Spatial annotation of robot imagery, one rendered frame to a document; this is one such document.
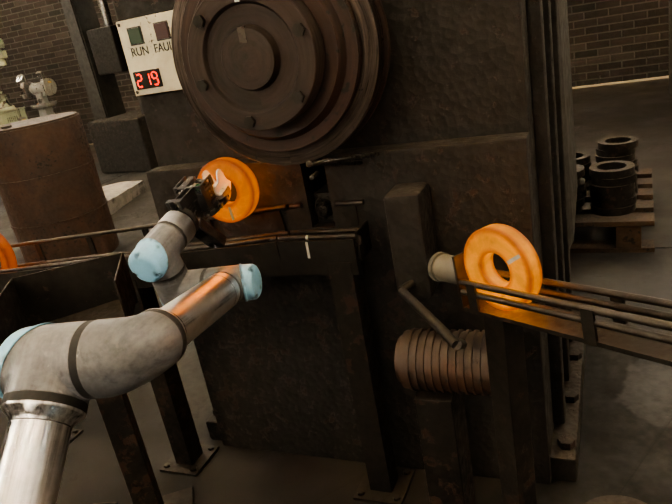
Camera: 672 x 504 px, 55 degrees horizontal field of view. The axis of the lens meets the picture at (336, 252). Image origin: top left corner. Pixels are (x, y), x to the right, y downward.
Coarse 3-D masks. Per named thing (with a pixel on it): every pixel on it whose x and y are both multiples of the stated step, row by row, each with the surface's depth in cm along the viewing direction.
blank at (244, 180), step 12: (204, 168) 150; (216, 168) 149; (228, 168) 148; (240, 168) 147; (240, 180) 148; (252, 180) 148; (240, 192) 149; (252, 192) 148; (228, 204) 151; (240, 204) 150; (252, 204) 149; (216, 216) 153; (228, 216) 152; (240, 216) 151
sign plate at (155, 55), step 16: (144, 16) 153; (160, 16) 151; (144, 32) 154; (128, 48) 158; (144, 48) 156; (160, 48) 154; (128, 64) 160; (144, 64) 158; (160, 64) 156; (144, 80) 159; (160, 80) 158; (176, 80) 156
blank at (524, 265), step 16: (496, 224) 111; (480, 240) 112; (496, 240) 109; (512, 240) 106; (528, 240) 107; (464, 256) 117; (480, 256) 114; (512, 256) 107; (528, 256) 106; (480, 272) 115; (496, 272) 116; (512, 272) 108; (528, 272) 105; (512, 288) 110; (528, 288) 107; (496, 304) 114
